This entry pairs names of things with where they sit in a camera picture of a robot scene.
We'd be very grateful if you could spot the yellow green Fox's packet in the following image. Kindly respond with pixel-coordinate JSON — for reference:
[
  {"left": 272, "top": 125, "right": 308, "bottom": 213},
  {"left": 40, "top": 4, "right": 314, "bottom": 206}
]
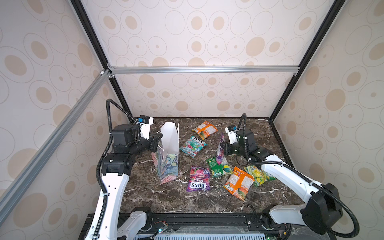
[{"left": 244, "top": 165, "right": 276, "bottom": 187}]

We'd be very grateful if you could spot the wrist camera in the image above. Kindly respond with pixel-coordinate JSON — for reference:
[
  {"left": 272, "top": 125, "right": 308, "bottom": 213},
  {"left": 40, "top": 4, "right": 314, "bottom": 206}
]
[
  {"left": 137, "top": 115, "right": 154, "bottom": 140},
  {"left": 225, "top": 125, "right": 238, "bottom": 144}
]

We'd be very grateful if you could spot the purple Fox's berries packet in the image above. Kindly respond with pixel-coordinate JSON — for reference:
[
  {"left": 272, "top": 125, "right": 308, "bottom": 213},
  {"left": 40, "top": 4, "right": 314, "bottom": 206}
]
[{"left": 216, "top": 132, "right": 225, "bottom": 165}]

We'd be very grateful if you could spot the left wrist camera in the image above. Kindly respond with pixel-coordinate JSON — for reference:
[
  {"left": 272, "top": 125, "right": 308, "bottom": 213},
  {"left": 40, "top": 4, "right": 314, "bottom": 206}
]
[{"left": 137, "top": 115, "right": 154, "bottom": 140}]

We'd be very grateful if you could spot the green tea candy packet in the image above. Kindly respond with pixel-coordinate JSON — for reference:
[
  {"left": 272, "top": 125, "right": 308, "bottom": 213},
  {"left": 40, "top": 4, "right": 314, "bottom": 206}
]
[{"left": 206, "top": 157, "right": 233, "bottom": 178}]

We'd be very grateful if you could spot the diagonal aluminium frame bar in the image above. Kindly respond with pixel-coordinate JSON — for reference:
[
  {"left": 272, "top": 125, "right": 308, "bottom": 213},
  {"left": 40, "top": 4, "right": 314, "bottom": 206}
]
[{"left": 1, "top": 69, "right": 111, "bottom": 225}]

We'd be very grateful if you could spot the horizontal aluminium frame bar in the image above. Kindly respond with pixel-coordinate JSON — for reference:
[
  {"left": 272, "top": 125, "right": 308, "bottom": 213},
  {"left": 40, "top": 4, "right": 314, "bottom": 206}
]
[{"left": 111, "top": 65, "right": 300, "bottom": 75}]

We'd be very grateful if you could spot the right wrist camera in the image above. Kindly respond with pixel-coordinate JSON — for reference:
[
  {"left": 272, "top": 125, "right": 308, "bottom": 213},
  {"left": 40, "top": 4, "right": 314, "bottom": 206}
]
[{"left": 225, "top": 125, "right": 238, "bottom": 144}]

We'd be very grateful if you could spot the orange snack packet far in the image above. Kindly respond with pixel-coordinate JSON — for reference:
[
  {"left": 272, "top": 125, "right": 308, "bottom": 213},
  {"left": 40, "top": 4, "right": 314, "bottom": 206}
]
[{"left": 193, "top": 121, "right": 218, "bottom": 140}]

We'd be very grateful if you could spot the black frame post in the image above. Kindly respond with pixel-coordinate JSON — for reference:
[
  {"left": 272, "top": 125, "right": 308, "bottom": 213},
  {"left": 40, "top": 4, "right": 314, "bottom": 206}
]
[
  {"left": 70, "top": 0, "right": 132, "bottom": 114},
  {"left": 269, "top": 0, "right": 347, "bottom": 123}
]

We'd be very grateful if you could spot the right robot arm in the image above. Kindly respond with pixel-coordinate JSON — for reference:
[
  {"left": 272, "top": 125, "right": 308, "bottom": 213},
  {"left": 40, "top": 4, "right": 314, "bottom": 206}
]
[{"left": 220, "top": 114, "right": 360, "bottom": 239}]

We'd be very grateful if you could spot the white paper bag colourful print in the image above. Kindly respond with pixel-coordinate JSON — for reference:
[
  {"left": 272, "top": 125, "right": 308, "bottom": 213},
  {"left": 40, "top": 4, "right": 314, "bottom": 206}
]
[{"left": 152, "top": 122, "right": 179, "bottom": 185}]

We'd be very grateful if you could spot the right black frame post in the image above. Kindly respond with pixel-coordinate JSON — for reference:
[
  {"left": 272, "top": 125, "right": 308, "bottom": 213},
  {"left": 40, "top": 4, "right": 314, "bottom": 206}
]
[{"left": 269, "top": 0, "right": 347, "bottom": 123}]

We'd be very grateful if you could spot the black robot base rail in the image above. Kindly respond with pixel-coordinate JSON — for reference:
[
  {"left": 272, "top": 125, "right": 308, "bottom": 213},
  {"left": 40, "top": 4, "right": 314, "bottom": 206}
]
[{"left": 78, "top": 212, "right": 337, "bottom": 240}]

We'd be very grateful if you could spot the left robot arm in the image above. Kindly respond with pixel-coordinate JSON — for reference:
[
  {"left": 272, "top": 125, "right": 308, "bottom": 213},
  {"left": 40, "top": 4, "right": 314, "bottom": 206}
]
[{"left": 86, "top": 99, "right": 163, "bottom": 240}]

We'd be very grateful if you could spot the teal red Fox's packet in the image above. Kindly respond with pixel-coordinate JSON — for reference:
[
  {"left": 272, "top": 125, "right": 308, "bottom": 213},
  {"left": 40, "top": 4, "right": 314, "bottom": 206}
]
[{"left": 179, "top": 136, "right": 207, "bottom": 158}]

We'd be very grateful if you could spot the pink purple Fox's packet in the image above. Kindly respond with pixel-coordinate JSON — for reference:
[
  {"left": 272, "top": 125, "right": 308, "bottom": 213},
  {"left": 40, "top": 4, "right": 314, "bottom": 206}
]
[{"left": 187, "top": 166, "right": 210, "bottom": 192}]

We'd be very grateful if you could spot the left black frame post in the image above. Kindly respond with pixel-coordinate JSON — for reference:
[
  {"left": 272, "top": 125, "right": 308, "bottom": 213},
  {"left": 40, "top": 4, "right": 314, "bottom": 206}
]
[{"left": 70, "top": 0, "right": 132, "bottom": 114}]

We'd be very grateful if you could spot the large orange snack packet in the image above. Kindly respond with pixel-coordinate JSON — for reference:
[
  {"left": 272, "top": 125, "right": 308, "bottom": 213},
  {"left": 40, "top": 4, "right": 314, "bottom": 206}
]
[{"left": 223, "top": 167, "right": 255, "bottom": 202}]

